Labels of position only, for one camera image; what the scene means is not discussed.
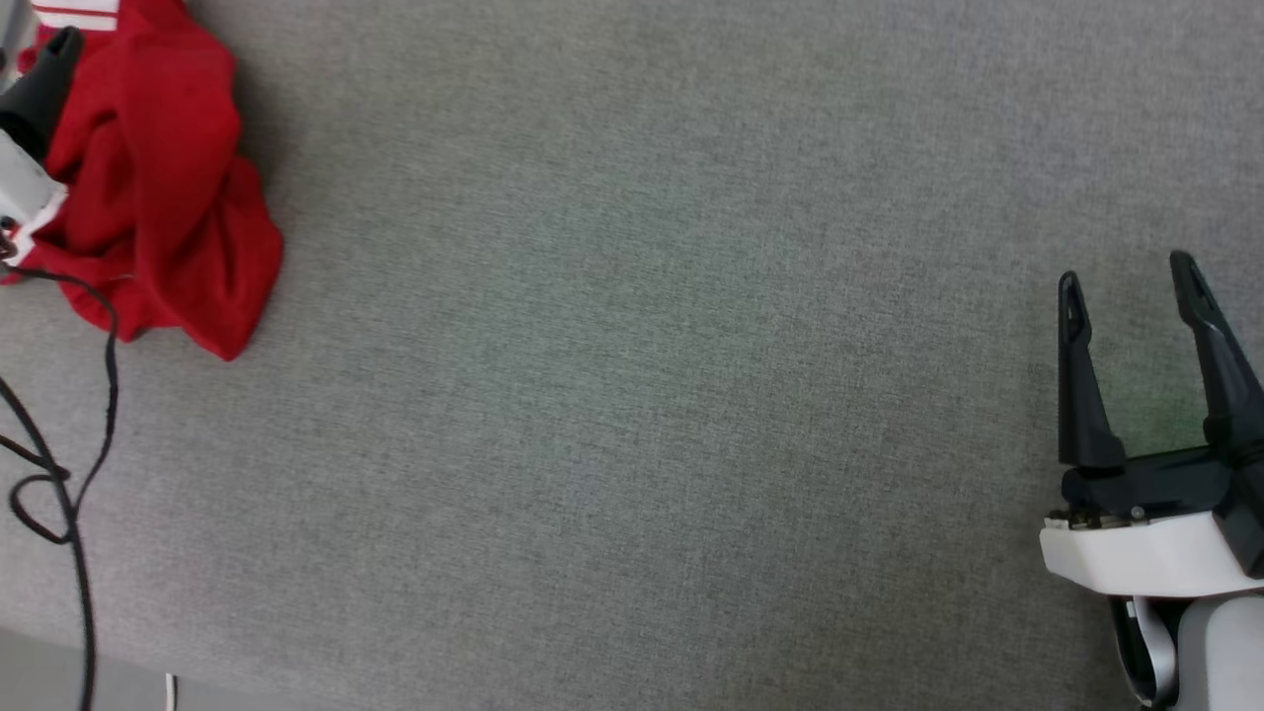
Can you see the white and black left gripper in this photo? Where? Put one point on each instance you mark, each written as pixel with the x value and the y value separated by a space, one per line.
pixel 22 183

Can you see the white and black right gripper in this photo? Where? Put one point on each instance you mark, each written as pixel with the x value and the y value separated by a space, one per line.
pixel 1155 553

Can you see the red jersey with white trim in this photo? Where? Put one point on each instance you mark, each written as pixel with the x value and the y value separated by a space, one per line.
pixel 168 168

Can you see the white and grey right robot arm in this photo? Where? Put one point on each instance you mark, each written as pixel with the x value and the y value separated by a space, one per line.
pixel 1220 657

